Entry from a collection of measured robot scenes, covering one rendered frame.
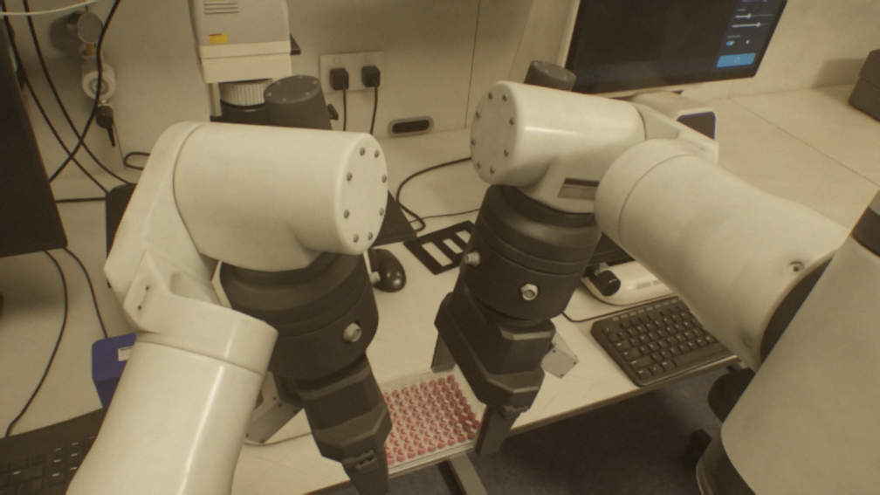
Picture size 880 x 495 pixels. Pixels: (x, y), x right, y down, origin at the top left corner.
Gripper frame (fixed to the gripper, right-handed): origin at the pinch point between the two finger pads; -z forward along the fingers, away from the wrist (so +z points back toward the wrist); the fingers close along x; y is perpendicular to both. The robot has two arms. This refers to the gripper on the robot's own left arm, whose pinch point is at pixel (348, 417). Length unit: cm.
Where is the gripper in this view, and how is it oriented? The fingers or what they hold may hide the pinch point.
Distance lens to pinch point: 53.2
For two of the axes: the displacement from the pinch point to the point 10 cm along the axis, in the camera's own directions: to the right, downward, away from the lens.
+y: -9.1, 3.4, -2.3
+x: -3.9, -5.8, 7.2
